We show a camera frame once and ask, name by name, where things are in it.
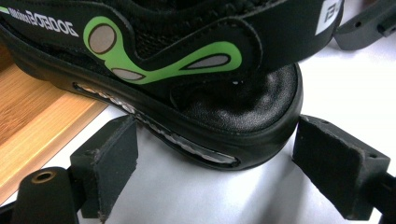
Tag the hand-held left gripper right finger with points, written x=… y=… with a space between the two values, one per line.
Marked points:
x=336 y=165

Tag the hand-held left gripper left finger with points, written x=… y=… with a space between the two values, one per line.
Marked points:
x=109 y=158

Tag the black sandal with green pattern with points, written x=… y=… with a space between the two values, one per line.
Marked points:
x=218 y=124

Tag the wooden board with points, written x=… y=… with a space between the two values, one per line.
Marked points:
x=31 y=124

